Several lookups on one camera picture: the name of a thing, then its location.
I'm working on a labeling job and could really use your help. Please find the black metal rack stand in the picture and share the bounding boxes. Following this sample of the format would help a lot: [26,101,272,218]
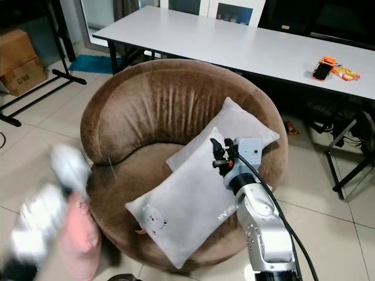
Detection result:
[0,0,89,128]

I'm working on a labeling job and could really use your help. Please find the orange and black handheld device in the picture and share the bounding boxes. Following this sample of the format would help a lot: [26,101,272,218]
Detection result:
[312,56,338,82]

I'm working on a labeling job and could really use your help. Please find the plain grey pillow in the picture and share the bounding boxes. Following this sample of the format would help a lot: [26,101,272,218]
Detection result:
[165,97,281,174]

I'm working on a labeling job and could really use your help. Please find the white framed cabinet doors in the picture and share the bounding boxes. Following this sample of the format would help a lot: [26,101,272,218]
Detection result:
[160,0,268,28]

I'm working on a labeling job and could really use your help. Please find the yellow red snack packet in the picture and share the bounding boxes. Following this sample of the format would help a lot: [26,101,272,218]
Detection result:
[332,66,362,82]

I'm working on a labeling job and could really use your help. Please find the brown round velvet sofa chair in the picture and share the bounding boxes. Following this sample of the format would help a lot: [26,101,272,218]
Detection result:
[80,58,289,273]

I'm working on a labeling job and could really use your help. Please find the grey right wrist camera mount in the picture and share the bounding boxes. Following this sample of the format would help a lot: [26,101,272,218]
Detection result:
[234,138,264,177]

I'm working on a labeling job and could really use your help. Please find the long white table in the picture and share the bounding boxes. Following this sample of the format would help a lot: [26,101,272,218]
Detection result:
[92,5,375,118]

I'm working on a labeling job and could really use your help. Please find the cardboard box with black print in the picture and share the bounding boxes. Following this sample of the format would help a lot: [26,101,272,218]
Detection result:
[3,57,49,97]

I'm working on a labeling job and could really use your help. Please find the small red floor item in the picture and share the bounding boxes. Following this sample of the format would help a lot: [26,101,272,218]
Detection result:
[286,121,301,136]

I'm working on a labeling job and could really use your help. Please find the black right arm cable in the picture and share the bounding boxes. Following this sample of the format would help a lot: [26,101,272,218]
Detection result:
[245,153,321,281]

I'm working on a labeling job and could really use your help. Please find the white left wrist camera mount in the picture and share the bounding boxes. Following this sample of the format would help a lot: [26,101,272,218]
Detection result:
[50,143,92,191]

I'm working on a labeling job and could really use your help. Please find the blue floor mat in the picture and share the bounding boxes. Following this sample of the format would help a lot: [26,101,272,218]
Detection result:
[68,54,121,74]

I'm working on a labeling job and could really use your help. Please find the plain brown cardboard box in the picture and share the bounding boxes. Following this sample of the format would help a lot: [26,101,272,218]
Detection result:
[0,28,39,76]

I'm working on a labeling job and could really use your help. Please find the grey pillow with bear print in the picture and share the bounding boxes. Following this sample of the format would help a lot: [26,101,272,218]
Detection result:
[125,127,246,270]

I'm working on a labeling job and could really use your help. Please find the dark robot foot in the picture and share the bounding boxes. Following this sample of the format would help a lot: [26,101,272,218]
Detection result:
[108,273,142,281]

